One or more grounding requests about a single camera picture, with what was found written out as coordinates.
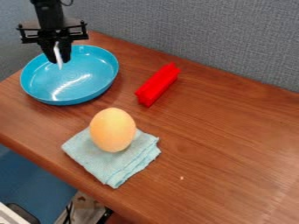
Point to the light blue folded cloth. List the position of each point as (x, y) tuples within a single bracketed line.
[(113, 168)]

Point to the red plastic block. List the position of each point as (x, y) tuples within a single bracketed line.
[(157, 84)]

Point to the orange egg-shaped ball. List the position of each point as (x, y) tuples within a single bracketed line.
[(113, 129)]

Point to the blue plastic plate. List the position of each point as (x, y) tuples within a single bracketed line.
[(83, 79)]

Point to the white object at corner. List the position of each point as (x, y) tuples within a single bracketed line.
[(8, 217)]

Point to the white toothpaste tube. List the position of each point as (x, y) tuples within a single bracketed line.
[(58, 55)]

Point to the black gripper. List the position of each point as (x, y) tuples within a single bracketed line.
[(73, 30)]

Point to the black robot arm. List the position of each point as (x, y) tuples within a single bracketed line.
[(50, 13)]

